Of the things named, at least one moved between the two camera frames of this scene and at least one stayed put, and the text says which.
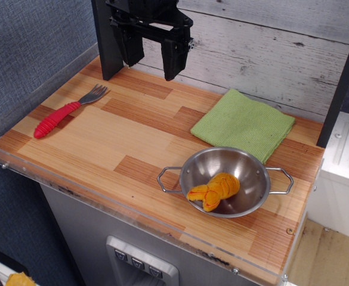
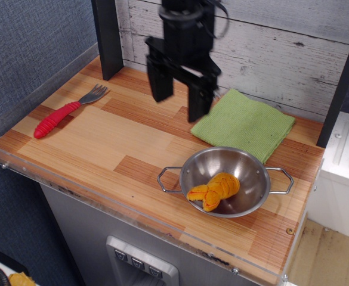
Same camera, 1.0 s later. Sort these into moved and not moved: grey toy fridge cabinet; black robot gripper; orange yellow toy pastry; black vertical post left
Moved: black robot gripper
Not moved: orange yellow toy pastry; grey toy fridge cabinet; black vertical post left
